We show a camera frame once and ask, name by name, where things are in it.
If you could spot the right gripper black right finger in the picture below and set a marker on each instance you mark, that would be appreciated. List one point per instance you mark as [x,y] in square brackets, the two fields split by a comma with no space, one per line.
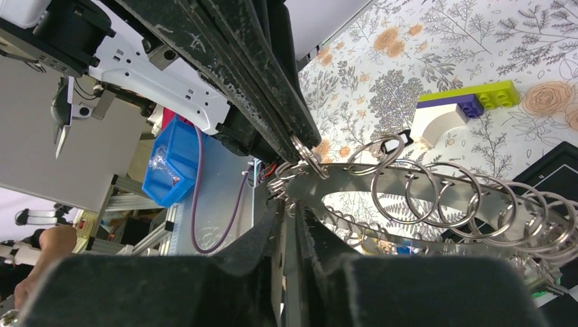
[346,288]

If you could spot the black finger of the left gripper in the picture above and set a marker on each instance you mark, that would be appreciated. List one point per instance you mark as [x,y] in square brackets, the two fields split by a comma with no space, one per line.
[244,49]

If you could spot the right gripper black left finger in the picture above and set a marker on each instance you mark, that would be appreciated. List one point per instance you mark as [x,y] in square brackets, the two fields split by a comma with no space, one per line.
[231,288]

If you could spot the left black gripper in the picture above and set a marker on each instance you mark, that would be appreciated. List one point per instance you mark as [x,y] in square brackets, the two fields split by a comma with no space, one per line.
[63,35]

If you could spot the metal keyring disc with rings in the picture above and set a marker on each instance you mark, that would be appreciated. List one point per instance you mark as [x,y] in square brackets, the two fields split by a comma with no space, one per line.
[393,203]

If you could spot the green key tag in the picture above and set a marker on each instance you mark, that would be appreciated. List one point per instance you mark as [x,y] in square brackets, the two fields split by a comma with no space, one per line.
[543,296]

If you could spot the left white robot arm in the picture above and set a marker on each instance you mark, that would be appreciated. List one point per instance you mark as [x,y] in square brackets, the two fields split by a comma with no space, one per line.
[136,70]

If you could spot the person's hand in background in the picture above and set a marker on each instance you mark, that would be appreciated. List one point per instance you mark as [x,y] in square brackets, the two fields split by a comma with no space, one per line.
[55,244]

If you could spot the floral patterned table mat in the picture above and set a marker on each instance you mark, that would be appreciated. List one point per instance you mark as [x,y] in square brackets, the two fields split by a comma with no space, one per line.
[368,81]

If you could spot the blue plastic storage bin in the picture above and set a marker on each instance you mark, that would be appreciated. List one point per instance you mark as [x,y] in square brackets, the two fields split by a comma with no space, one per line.
[173,163]

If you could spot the black key tag with key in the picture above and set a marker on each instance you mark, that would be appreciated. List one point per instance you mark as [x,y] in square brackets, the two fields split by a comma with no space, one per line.
[389,146]

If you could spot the green purple white toy bricks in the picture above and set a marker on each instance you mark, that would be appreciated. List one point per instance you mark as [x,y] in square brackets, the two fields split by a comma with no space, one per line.
[437,113]

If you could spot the black white chessboard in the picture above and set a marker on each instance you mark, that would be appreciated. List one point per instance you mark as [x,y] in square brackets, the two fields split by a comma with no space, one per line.
[556,171]

